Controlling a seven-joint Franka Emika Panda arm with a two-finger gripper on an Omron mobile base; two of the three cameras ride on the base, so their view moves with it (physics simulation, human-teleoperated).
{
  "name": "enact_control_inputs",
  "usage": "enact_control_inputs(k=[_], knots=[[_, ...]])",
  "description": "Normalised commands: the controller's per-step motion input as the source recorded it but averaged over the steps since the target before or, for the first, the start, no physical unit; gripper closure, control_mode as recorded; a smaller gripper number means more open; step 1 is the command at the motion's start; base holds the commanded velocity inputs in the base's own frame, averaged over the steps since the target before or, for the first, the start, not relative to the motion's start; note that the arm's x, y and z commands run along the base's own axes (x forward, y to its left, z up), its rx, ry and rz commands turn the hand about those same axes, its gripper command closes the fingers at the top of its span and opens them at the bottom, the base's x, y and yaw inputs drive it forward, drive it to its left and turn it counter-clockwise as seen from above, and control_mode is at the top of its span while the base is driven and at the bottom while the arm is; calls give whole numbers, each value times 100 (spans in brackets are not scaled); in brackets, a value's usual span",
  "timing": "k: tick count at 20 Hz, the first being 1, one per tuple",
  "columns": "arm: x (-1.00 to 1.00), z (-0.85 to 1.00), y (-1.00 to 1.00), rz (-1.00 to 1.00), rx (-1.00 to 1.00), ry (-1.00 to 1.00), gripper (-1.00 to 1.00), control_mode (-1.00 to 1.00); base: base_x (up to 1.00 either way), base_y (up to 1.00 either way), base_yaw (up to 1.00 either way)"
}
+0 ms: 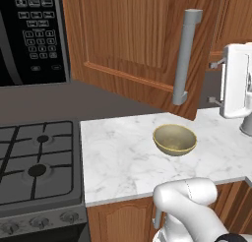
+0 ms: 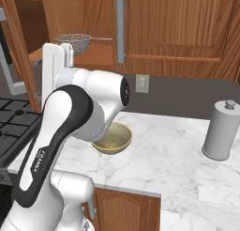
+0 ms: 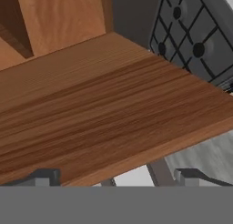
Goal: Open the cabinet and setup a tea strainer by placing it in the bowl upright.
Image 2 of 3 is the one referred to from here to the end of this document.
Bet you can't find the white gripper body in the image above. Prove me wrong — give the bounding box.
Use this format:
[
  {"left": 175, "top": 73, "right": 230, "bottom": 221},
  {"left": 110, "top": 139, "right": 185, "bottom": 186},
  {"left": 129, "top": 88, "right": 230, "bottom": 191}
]
[{"left": 41, "top": 42, "right": 65, "bottom": 104}]

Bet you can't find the metal mesh tea strainer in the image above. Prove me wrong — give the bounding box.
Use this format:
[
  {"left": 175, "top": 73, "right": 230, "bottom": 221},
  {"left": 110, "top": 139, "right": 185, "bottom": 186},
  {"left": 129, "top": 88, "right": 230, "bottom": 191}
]
[{"left": 55, "top": 33, "right": 113, "bottom": 56}]

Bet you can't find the open wooden cabinet door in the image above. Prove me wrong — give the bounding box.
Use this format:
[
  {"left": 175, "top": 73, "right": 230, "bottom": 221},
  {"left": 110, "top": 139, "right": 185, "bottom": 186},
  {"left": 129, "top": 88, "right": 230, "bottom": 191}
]
[{"left": 0, "top": 0, "right": 43, "bottom": 113}]

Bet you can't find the yellow-green bowl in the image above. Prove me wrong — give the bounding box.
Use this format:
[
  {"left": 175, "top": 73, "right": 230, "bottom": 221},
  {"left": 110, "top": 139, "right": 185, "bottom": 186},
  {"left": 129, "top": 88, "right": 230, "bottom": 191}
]
[{"left": 91, "top": 121, "right": 134, "bottom": 156}]

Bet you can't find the wooden base cabinet door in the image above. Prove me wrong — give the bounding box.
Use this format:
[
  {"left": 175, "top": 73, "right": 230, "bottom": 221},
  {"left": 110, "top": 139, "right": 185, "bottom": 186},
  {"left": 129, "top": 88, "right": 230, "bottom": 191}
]
[{"left": 82, "top": 187, "right": 162, "bottom": 231}]

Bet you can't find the grey microwave oven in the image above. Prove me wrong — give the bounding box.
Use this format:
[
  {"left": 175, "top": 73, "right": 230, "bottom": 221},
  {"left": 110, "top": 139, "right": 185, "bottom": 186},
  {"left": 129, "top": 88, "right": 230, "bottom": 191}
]
[{"left": 0, "top": 8, "right": 26, "bottom": 97}]

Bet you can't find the black gas hob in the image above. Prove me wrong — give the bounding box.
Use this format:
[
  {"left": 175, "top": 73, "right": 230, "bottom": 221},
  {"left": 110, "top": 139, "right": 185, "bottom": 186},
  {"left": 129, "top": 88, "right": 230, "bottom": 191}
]
[{"left": 0, "top": 97, "right": 44, "bottom": 171}]

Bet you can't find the grey paper towel roll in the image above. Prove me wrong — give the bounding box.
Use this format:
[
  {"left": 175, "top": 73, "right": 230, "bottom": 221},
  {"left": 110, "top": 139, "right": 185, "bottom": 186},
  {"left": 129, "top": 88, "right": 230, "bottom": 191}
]
[{"left": 201, "top": 99, "right": 240, "bottom": 162}]

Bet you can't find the wooden wall cabinet body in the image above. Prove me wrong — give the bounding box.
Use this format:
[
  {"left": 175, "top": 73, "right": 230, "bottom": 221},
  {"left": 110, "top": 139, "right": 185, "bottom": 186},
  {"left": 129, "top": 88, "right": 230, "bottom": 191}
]
[{"left": 12, "top": 0, "right": 117, "bottom": 71}]

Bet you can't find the grey cabinet door handle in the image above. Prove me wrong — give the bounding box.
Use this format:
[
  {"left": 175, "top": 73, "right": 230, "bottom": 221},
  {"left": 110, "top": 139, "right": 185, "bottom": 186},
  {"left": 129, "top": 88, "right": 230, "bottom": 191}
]
[{"left": 115, "top": 0, "right": 128, "bottom": 65}]

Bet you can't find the white wall outlet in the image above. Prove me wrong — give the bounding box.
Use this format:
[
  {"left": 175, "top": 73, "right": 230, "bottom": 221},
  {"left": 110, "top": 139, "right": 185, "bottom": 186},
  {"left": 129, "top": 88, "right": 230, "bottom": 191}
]
[{"left": 135, "top": 73, "right": 150, "bottom": 94}]

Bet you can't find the wooden wall cabinet door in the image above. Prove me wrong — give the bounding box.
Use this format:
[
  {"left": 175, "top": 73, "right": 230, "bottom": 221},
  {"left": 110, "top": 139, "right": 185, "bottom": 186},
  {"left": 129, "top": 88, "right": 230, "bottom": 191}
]
[{"left": 112, "top": 0, "right": 240, "bottom": 83}]

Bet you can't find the grey base cabinet handle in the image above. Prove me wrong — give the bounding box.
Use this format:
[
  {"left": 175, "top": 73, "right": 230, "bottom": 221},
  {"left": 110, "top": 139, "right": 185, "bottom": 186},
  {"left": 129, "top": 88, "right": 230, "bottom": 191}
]
[{"left": 86, "top": 195, "right": 98, "bottom": 221}]

